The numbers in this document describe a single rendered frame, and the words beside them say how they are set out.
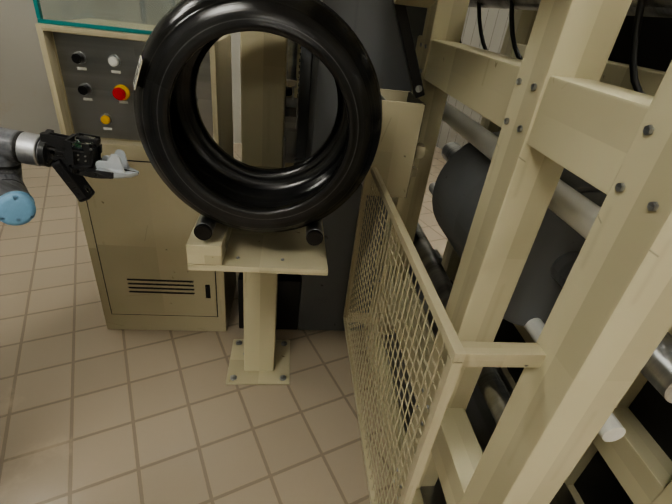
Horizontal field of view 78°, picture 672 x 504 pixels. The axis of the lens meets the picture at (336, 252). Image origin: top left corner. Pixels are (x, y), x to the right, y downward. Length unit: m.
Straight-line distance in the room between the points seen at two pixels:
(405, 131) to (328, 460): 1.18
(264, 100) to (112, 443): 1.30
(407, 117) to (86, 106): 1.14
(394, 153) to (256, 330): 0.91
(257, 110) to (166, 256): 0.84
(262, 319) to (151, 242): 0.57
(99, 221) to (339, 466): 1.32
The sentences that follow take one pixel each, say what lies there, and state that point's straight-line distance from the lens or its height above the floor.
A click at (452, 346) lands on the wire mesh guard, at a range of 0.67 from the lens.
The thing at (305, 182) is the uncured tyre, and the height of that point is 0.96.
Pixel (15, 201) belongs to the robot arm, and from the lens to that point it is 1.14.
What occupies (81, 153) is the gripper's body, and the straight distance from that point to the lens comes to 1.18.
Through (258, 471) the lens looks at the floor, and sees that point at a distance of 1.66.
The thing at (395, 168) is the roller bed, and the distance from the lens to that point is 1.34.
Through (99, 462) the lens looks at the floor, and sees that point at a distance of 1.78.
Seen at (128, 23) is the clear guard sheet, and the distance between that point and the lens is 1.67.
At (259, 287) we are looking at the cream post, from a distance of 1.61.
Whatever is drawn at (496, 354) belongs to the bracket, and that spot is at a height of 0.98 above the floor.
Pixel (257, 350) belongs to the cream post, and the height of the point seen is 0.13.
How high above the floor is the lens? 1.42
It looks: 31 degrees down
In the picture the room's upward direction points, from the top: 7 degrees clockwise
